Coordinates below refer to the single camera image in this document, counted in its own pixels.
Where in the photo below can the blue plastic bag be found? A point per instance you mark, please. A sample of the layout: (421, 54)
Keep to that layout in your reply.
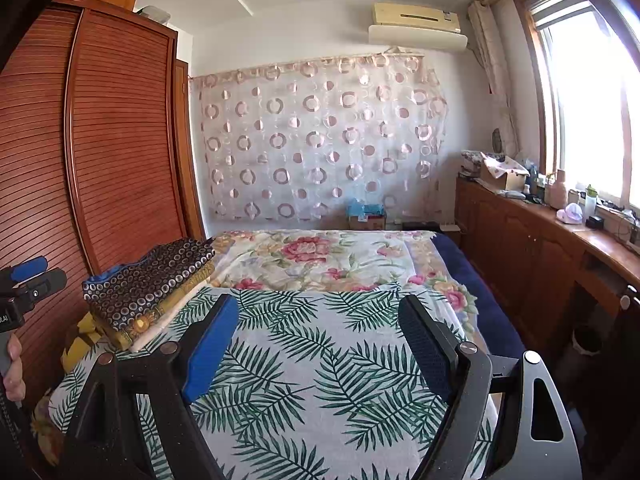
(364, 207)

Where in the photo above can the gold patterned folded cloth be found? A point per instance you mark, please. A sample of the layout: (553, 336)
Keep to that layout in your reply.
(127, 332)

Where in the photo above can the wood-framed window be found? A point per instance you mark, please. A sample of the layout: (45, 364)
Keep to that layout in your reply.
(585, 100)

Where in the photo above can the grey waste bin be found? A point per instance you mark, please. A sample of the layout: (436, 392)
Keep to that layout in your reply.
(587, 342)

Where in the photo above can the dark circle-patterned garment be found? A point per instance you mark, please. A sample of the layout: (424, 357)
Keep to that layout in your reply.
(150, 280)

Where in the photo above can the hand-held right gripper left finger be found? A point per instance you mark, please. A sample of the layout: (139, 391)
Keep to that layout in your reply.
(210, 355)

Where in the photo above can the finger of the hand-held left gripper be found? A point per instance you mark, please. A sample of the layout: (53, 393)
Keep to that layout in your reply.
(30, 267)
(47, 282)

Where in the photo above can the pink bottle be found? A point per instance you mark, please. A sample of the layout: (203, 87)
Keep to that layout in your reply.
(558, 192)

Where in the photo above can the floral patterned box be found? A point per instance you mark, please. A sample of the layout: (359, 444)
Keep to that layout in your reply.
(471, 164)

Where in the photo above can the dark oval wall ornament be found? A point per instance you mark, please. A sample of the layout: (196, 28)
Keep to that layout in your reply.
(497, 139)

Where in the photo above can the green-capped bottle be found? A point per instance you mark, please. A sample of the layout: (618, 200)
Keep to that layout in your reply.
(590, 202)

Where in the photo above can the open cardboard box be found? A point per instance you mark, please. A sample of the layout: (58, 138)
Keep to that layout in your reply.
(507, 177)

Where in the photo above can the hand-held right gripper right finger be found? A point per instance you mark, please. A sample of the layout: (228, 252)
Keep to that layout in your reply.
(427, 345)

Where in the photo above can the wall air conditioner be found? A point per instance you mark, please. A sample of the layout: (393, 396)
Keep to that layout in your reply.
(417, 35)

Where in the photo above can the small black box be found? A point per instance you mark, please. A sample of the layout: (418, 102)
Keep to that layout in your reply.
(595, 222)

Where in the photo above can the wooden slatted wardrobe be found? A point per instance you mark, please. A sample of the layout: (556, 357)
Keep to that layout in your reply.
(115, 150)

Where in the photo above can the wooden sideboard cabinet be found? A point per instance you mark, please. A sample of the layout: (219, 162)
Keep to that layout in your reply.
(515, 240)

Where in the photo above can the white box on wardrobe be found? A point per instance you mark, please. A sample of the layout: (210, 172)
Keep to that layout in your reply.
(152, 13)

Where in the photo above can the small cardboard box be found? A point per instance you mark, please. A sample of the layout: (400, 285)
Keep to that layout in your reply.
(372, 222)

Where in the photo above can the sheer circle-patterned curtain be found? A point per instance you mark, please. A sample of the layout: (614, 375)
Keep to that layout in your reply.
(320, 145)

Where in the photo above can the dark blue mattress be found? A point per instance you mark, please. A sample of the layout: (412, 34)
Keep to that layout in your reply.
(485, 300)

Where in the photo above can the white and purple cloth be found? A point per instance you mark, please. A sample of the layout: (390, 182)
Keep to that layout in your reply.
(570, 215)

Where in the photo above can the person's left hand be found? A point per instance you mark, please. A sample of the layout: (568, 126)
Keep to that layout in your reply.
(15, 385)

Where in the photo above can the beige window curtain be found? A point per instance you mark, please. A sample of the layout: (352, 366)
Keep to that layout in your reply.
(490, 50)

